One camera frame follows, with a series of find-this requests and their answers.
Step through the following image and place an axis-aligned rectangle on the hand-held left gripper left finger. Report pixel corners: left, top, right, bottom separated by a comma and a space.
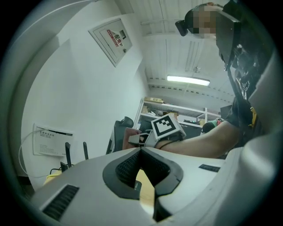
30, 147, 153, 226

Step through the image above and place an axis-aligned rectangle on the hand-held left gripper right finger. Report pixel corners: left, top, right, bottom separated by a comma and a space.
141, 147, 226, 226

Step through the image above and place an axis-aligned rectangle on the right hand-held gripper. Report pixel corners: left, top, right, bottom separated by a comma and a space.
128, 113, 186, 148

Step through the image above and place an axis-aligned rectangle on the person's right forearm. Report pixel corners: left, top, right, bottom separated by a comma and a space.
154, 121, 241, 159

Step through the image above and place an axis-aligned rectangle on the black monitor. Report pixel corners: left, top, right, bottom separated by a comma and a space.
139, 120, 153, 132

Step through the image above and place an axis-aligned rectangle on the black office chair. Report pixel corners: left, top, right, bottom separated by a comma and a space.
106, 116, 134, 155

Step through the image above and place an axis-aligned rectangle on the cardboard box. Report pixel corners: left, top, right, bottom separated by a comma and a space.
145, 97, 164, 104

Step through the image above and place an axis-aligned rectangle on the round wooden side table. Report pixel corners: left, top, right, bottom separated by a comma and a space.
135, 169, 155, 214

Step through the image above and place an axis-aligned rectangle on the white shelving unit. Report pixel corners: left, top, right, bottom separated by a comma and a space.
134, 96, 222, 133

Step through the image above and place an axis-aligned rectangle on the ceiling tube light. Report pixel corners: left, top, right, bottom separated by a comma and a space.
167, 75, 210, 87

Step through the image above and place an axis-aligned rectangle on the white electrical panel box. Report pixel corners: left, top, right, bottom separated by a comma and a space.
88, 18, 133, 68

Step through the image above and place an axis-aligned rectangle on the person's black shirt torso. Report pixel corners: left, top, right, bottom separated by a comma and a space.
215, 0, 283, 151

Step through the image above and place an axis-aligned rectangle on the person's head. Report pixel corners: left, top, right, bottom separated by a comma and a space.
185, 3, 218, 40

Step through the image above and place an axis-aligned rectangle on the yellow cable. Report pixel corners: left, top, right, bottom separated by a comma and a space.
45, 173, 60, 185

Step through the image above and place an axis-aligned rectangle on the white cable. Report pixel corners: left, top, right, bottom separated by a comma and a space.
19, 130, 48, 178

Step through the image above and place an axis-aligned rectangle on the black head-worn camera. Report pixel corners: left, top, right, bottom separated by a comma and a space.
175, 19, 190, 37

